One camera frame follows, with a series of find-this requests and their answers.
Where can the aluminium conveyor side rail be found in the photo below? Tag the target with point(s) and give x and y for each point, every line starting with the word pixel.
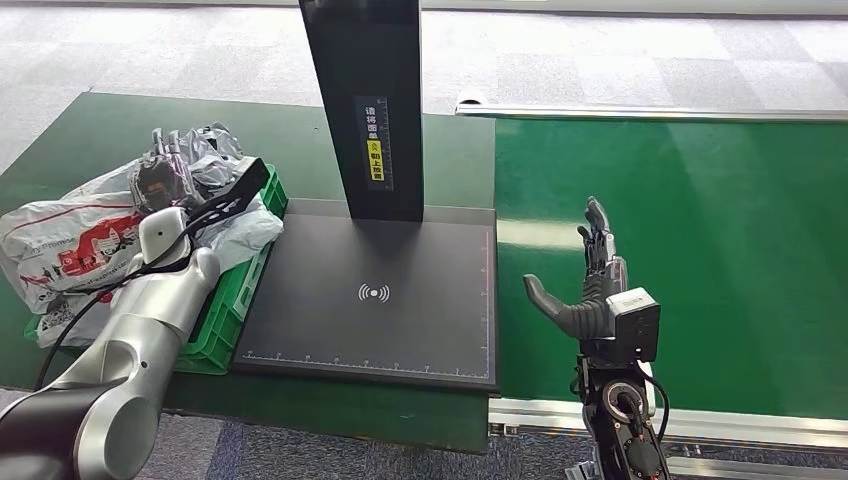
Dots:
pixel 536 417
pixel 662 114

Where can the green plastic crate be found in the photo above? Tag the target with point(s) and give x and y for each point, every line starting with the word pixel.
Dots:
pixel 232 298

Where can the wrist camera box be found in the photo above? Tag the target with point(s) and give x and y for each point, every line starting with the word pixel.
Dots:
pixel 636 324
pixel 235 192

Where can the black scanner base plate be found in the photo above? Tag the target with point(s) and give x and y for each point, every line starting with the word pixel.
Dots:
pixel 397 298

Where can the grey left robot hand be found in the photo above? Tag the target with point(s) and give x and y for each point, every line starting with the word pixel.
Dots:
pixel 162 185

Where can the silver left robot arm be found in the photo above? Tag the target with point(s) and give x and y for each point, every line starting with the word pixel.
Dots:
pixel 132 351

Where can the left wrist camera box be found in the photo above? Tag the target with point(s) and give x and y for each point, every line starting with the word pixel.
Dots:
pixel 235 192

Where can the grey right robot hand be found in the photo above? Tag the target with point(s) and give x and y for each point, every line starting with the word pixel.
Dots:
pixel 593 311

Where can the black scanner column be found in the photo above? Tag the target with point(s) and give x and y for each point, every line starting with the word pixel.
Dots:
pixel 368 66

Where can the large white plastic mailer package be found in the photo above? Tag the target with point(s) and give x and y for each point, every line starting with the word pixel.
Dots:
pixel 218 152

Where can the green conveyor belt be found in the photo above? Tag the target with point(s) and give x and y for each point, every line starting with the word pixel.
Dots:
pixel 729 199

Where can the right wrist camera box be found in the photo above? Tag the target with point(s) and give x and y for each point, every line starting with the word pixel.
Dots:
pixel 636 324

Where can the grey metal conveyor bracket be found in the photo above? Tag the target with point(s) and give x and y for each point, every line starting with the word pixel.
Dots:
pixel 583 472

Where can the yellow black column label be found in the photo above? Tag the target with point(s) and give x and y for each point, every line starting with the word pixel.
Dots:
pixel 375 146

